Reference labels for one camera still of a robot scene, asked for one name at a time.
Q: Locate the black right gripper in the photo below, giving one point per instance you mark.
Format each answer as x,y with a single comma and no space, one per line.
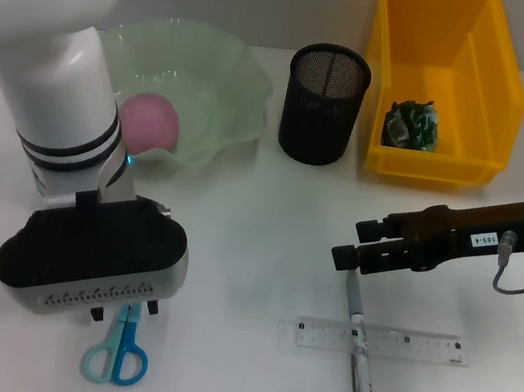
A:
479,229

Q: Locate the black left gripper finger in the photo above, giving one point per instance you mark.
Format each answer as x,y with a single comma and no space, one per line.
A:
96,314
154,307

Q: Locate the green plastic wrapper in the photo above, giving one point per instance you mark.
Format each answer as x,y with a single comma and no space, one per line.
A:
411,126

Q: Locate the pink peach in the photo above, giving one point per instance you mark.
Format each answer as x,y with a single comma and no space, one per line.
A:
152,126

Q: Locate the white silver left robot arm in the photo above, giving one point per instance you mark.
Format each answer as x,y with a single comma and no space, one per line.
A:
51,67

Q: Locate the blue scissors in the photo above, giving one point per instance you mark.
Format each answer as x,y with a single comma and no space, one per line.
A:
126,360

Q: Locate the transparent plastic ruler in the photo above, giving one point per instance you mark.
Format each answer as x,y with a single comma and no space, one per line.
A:
418,345

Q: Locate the grey clear pen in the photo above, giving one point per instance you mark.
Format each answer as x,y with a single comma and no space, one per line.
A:
362,376

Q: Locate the black mesh pen holder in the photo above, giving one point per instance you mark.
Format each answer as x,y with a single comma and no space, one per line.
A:
320,110

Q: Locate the green wavy glass fruit plate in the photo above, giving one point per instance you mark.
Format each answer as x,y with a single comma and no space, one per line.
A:
210,85

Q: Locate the yellow plastic bin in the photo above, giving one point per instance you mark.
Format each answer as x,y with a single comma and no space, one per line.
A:
448,61

